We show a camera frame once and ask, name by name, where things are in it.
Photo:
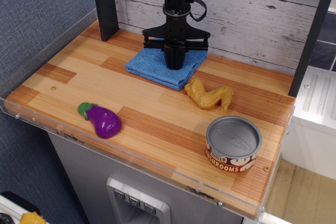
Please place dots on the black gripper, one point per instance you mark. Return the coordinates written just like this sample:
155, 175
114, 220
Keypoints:
176, 36

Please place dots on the blue cloth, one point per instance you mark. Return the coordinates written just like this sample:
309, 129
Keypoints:
150, 64

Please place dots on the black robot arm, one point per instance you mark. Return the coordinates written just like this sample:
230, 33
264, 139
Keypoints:
179, 3

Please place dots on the toy chicken wing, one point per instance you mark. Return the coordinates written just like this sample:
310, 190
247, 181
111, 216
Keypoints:
195, 89

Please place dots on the purple toy eggplant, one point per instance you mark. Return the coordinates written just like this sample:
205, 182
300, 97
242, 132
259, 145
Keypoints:
105, 122

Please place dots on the sliced mushrooms can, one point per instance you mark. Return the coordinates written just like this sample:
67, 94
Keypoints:
232, 143

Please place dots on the grey toy fridge cabinet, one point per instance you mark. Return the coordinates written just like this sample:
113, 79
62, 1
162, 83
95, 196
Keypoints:
89, 169

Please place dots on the silver dispenser panel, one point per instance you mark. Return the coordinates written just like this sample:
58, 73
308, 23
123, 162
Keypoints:
131, 205

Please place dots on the white toy sink unit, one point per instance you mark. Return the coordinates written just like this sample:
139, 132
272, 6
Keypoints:
309, 141

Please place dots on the yellow object bottom left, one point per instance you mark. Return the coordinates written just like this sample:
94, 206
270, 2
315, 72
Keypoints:
32, 218

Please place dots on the left black frame post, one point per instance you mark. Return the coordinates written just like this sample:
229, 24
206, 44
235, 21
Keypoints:
107, 18

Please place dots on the black frame post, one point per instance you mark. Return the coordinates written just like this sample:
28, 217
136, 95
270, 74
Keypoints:
314, 31
107, 18

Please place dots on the right black frame post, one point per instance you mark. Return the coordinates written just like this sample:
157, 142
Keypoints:
314, 31

